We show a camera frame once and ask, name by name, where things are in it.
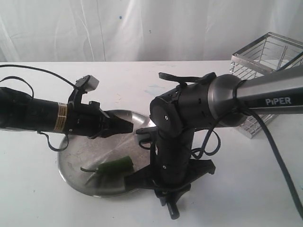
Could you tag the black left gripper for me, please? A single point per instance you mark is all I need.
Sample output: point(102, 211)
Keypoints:
point(89, 120)

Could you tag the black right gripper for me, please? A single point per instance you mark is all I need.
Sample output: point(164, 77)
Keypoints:
point(168, 193)

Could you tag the green chili pepper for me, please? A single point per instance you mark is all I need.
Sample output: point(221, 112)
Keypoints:
point(112, 167)

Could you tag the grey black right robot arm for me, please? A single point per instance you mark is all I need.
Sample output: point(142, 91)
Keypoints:
point(186, 116)

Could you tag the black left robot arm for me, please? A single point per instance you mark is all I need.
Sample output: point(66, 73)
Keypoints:
point(20, 112)

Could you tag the round steel plate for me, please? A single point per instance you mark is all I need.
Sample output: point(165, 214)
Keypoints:
point(82, 152)

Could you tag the white backdrop curtain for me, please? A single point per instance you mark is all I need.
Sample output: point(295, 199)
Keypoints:
point(140, 30)

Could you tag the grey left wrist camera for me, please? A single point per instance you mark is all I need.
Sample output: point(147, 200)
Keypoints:
point(87, 83)

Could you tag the chrome wire utensil basket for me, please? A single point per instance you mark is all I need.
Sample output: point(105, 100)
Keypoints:
point(271, 52)

